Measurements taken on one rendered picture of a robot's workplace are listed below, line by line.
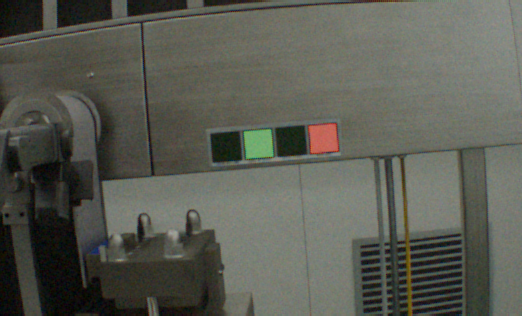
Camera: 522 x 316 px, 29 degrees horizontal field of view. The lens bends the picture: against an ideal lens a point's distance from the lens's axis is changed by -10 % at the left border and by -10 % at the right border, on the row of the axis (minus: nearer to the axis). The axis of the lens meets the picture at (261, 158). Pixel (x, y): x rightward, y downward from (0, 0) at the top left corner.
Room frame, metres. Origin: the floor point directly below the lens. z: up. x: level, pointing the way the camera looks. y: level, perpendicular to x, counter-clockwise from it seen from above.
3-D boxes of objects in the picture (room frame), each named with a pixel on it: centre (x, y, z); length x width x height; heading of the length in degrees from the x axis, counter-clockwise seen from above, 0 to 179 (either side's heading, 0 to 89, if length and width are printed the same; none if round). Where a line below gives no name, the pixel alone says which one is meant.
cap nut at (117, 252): (1.72, 0.25, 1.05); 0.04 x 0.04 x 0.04
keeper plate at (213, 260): (1.90, 0.10, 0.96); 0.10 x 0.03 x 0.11; 177
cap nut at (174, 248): (1.73, 0.15, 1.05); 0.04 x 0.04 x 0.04
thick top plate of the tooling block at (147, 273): (1.89, 0.19, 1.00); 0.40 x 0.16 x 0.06; 177
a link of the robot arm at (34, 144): (1.35, 0.32, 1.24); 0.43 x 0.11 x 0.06; 0
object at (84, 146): (1.85, 0.31, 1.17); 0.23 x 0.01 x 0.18; 177
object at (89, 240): (1.86, 0.31, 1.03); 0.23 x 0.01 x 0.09; 177
